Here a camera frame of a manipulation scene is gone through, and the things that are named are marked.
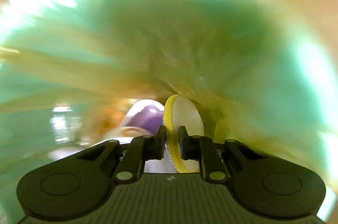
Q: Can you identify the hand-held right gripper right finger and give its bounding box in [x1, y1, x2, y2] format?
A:
[179, 126, 264, 183]

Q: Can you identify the round yellow-rimmed scouring pad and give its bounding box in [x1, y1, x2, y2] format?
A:
[162, 94, 205, 174]

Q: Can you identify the orange blurred item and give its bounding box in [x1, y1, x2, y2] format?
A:
[87, 105, 127, 135]

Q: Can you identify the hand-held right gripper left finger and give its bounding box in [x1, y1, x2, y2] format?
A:
[76, 125, 167, 184]

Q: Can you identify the purple white object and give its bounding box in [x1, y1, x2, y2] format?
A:
[124, 99, 165, 136]

